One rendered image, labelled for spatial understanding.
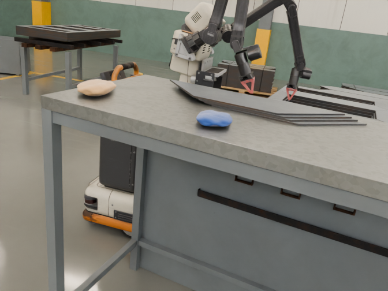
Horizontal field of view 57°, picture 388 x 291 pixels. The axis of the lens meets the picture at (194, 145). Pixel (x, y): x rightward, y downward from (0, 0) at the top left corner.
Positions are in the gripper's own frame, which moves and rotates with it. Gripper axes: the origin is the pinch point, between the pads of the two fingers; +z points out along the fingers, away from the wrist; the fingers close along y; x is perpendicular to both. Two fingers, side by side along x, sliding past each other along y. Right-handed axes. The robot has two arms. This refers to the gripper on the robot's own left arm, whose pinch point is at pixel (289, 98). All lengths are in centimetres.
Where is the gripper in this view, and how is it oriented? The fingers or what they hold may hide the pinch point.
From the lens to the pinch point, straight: 245.1
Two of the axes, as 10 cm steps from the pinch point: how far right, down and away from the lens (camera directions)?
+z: -1.9, 9.7, 1.4
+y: 3.9, -0.6, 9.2
